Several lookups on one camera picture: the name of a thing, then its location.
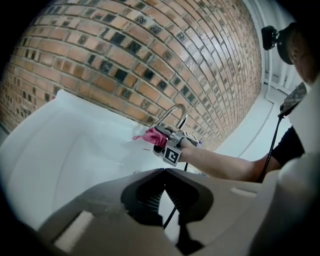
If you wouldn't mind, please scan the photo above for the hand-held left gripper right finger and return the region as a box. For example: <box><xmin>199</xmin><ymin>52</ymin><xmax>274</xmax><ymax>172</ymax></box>
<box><xmin>164</xmin><ymin>168</ymin><xmax>270</xmax><ymax>256</ymax></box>

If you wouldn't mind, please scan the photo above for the white sink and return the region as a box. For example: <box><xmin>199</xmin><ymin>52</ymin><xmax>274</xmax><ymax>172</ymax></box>
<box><xmin>0</xmin><ymin>89</ymin><xmax>201</xmax><ymax>233</ymax></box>

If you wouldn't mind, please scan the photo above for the patterned shoulder strap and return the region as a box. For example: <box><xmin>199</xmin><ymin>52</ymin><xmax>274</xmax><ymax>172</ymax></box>
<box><xmin>278</xmin><ymin>81</ymin><xmax>309</xmax><ymax>119</ymax></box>

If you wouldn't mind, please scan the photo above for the person's right forearm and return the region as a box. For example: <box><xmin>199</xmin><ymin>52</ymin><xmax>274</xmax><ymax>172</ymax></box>
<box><xmin>180</xmin><ymin>140</ymin><xmax>281</xmax><ymax>184</ymax></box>

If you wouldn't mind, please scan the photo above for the person's black sleeve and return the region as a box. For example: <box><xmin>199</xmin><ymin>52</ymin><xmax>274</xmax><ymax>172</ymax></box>
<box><xmin>271</xmin><ymin>125</ymin><xmax>306</xmax><ymax>169</ymax></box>

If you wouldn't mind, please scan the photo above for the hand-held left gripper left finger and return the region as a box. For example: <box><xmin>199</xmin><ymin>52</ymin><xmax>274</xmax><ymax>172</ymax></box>
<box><xmin>37</xmin><ymin>169</ymin><xmax>181</xmax><ymax>256</ymax></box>

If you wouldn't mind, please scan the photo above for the black head camera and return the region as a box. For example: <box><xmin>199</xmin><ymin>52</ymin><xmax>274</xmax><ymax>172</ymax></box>
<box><xmin>260</xmin><ymin>25</ymin><xmax>281</xmax><ymax>51</ymax></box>

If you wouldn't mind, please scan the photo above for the pink cloth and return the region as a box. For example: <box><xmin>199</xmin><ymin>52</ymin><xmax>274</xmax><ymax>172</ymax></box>
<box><xmin>131</xmin><ymin>127</ymin><xmax>168</xmax><ymax>148</ymax></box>

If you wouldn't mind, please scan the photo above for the person's white garment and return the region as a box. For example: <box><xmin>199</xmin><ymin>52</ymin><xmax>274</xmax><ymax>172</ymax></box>
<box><xmin>279</xmin><ymin>76</ymin><xmax>320</xmax><ymax>256</ymax></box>

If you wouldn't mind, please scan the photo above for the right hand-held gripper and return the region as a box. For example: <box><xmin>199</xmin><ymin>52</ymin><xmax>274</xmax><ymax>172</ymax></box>
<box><xmin>152</xmin><ymin>126</ymin><xmax>201</xmax><ymax>167</ymax></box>

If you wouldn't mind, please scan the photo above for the white pipe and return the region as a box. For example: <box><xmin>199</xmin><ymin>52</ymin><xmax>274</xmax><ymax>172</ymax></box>
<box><xmin>264</xmin><ymin>49</ymin><xmax>275</xmax><ymax>101</ymax></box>

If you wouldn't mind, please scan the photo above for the chrome sink faucet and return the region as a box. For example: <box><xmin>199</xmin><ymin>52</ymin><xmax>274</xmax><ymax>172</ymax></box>
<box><xmin>153</xmin><ymin>103</ymin><xmax>189</xmax><ymax>133</ymax></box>

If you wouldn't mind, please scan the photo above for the person's head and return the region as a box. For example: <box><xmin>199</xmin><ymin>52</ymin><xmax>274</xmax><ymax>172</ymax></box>
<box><xmin>287</xmin><ymin>21</ymin><xmax>320</xmax><ymax>85</ymax></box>

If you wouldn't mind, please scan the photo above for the black ribbed cable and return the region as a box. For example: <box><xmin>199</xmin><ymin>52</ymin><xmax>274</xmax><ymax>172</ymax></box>
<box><xmin>256</xmin><ymin>113</ymin><xmax>285</xmax><ymax>183</ymax></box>

